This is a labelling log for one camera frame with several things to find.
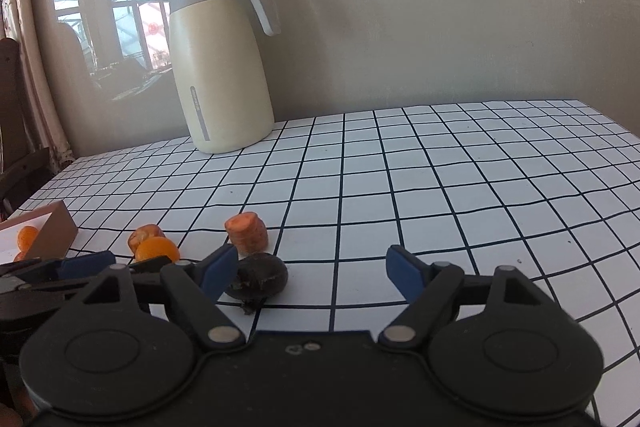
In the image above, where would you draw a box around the yellow-orange kumquat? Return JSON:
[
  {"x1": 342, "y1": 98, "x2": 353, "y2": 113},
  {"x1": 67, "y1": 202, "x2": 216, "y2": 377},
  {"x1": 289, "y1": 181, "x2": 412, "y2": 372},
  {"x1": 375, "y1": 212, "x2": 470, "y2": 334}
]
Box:
[{"x1": 134, "y1": 236, "x2": 181, "y2": 262}]

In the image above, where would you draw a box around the brownish carrot chunk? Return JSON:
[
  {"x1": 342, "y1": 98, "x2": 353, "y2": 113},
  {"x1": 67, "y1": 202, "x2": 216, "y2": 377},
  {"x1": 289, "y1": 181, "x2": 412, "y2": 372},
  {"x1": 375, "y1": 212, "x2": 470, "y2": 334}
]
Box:
[{"x1": 127, "y1": 225, "x2": 165, "y2": 254}]

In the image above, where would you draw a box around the small carrot chunk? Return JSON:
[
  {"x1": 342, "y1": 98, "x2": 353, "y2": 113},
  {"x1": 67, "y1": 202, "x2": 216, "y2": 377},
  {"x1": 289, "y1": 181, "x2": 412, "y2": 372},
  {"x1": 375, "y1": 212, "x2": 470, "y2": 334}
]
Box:
[{"x1": 224, "y1": 211, "x2": 269, "y2": 257}]

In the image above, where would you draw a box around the dark purple passion fruit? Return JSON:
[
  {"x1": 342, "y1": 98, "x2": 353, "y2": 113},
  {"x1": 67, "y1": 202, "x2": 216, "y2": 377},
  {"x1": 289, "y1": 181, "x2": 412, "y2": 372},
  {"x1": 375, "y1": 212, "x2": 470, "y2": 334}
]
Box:
[{"x1": 224, "y1": 253, "x2": 288, "y2": 314}]

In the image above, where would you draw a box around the brown cardboard box tray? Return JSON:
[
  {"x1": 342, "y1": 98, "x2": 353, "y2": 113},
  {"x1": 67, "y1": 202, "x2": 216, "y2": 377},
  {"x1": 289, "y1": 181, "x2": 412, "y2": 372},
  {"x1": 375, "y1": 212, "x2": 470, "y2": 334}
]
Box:
[{"x1": 1, "y1": 200, "x2": 78, "y2": 263}]

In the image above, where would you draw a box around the wooden sofa orange cushion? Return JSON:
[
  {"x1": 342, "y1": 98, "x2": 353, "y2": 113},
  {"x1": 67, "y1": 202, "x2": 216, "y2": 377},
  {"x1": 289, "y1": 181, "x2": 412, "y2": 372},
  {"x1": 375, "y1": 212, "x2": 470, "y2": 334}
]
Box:
[{"x1": 1, "y1": 38, "x2": 53, "y2": 220}]

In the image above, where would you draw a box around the checkered white tablecloth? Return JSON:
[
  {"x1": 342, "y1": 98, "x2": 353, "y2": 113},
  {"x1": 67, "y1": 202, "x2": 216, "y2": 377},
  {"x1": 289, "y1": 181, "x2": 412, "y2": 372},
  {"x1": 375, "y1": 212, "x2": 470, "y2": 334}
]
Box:
[{"x1": 25, "y1": 100, "x2": 639, "y2": 426}]

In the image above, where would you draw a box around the beige patterned curtain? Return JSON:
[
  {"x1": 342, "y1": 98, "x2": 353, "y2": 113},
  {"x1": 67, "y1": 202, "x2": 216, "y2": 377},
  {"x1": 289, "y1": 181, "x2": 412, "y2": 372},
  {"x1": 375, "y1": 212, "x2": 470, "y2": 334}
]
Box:
[{"x1": 1, "y1": 0, "x2": 75, "y2": 172}]

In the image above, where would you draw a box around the cream thermos jug grey lid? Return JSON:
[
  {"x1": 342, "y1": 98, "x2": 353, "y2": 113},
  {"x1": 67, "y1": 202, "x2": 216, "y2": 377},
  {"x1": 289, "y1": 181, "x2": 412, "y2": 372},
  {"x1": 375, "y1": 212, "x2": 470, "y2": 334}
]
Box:
[{"x1": 169, "y1": 0, "x2": 280, "y2": 154}]

